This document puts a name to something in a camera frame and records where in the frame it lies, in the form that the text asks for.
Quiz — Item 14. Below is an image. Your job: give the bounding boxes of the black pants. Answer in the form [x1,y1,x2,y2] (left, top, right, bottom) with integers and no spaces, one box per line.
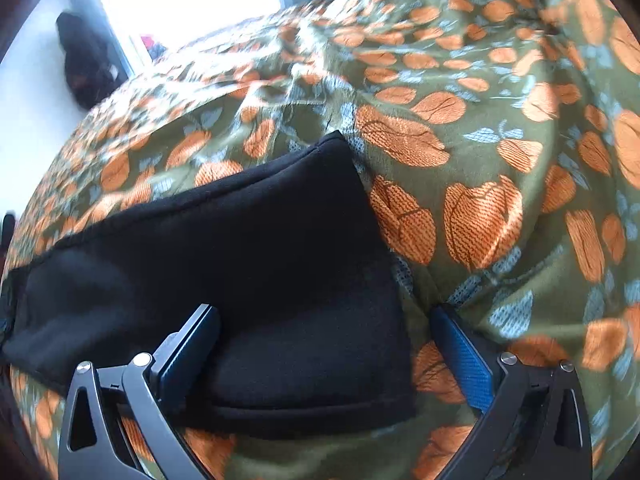
[0,130,418,441]

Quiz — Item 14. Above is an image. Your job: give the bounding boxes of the colourful cloth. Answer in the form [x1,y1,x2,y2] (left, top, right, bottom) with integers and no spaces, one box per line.
[141,35,167,59]

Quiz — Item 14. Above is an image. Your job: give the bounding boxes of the green orange floral blanket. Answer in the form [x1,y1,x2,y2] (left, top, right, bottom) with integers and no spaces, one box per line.
[0,0,640,480]

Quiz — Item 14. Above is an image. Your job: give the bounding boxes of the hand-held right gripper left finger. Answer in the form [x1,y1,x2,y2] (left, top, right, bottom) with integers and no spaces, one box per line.
[59,303,222,480]

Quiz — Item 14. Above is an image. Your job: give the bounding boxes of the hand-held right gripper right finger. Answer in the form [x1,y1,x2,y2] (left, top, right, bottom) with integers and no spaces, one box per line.
[430,305,593,480]

